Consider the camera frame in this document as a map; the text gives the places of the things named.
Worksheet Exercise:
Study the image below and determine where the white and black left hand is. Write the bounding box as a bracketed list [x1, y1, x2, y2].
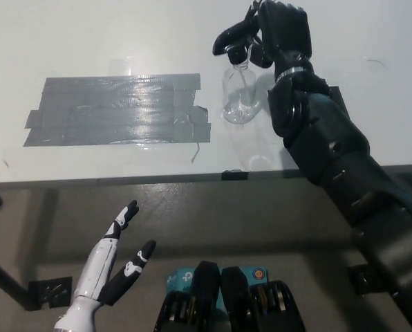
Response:
[73, 199, 158, 308]

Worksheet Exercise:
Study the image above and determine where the black and white right hand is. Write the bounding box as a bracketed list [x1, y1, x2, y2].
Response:
[245, 0, 314, 74]

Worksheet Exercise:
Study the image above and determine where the black desk leg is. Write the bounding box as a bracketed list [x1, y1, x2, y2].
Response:
[0, 252, 41, 311]

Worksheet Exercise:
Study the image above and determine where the grey duct tape patch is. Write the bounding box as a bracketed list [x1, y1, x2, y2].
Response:
[22, 72, 212, 148]

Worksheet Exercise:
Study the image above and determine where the clear plastic bottle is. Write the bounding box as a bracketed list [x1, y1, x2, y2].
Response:
[221, 51, 261, 125]

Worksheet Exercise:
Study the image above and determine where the black spray trigger lid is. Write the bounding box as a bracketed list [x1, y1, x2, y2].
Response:
[212, 15, 262, 68]

